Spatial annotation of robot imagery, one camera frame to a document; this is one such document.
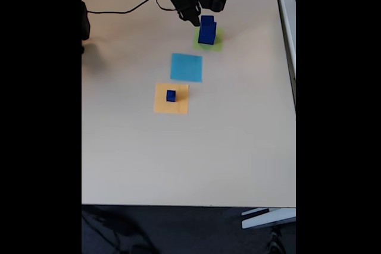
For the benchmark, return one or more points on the medium blue cube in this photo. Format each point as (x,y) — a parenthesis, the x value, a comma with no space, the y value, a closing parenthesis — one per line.
(207,20)

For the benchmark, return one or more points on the tiny blue cube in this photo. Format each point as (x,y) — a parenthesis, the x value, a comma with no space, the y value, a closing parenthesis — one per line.
(170,92)

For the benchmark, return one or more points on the green paper square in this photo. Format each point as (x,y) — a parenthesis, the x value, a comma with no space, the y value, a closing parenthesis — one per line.
(219,40)

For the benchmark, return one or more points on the light blue paper square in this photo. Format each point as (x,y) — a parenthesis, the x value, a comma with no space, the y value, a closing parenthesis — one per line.
(186,68)

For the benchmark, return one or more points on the orange paper square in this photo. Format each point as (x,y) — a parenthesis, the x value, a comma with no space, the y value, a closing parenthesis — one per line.
(162,106)

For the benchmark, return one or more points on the large blue cube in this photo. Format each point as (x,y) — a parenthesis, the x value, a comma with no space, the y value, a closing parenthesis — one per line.
(206,36)

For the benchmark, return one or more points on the white desk with dark edge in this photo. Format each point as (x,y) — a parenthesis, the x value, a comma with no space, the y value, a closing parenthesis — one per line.
(287,13)

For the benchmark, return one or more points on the small blue cube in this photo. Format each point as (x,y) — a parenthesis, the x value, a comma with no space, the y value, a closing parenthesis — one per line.
(171,97)

